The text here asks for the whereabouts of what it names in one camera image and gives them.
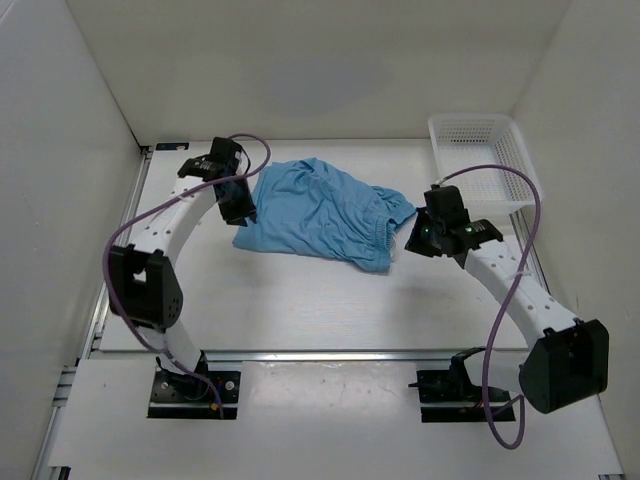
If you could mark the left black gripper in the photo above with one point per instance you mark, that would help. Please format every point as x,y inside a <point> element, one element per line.
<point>247,208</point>

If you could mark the aluminium front rail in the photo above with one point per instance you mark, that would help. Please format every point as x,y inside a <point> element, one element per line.
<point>331,355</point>

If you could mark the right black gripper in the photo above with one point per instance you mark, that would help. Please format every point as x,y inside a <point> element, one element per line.
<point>415,244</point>

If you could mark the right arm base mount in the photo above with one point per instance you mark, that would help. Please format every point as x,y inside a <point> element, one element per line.
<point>442,402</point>

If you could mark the white plastic mesh basket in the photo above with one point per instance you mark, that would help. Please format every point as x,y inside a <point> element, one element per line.
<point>489,144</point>

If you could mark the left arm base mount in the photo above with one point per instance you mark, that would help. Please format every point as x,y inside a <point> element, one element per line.
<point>175,396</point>

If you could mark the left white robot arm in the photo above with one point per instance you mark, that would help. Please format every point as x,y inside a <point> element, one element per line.
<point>144,290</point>

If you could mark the aluminium left rail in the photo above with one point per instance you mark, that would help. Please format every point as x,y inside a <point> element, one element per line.
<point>115,271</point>

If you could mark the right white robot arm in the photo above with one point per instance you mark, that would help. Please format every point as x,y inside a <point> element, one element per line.
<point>567,359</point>

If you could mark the light blue shorts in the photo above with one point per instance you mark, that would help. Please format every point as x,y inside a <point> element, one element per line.
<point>310,208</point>

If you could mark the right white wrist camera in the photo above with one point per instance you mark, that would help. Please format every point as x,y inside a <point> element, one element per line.
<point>440,184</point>

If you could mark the blue label sticker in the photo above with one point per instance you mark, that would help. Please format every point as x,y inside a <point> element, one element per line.
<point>172,146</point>

